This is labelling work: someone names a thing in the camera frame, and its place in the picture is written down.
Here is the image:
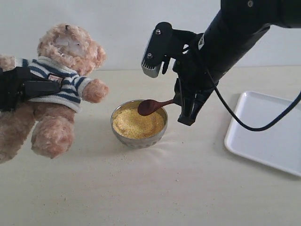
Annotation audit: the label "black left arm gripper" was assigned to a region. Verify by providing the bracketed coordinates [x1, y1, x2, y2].
[0, 67, 60, 111]

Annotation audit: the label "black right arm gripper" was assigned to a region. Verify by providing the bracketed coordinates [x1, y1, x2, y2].
[168, 29, 214, 125]

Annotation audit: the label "dark red wooden spoon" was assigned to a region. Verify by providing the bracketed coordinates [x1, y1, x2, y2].
[137, 99, 174, 116]

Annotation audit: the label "beige teddy bear striped sweater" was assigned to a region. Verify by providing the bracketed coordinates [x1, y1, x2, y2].
[0, 24, 109, 163]

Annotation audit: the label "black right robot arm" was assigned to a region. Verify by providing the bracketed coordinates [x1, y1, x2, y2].
[173, 0, 301, 126]

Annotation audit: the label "steel bowl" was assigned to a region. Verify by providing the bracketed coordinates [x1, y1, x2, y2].
[111, 99, 168, 149]

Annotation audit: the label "yellow millet grains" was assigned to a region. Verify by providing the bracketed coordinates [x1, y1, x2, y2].
[113, 108, 165, 139]

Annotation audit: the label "white rectangular plastic tray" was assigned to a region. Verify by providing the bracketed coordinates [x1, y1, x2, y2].
[224, 91, 301, 176]

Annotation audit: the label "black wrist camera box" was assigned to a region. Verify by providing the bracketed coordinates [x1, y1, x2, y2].
[141, 22, 173, 78]

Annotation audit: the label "black camera cable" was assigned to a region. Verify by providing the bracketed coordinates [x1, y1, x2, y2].
[183, 44, 301, 132]

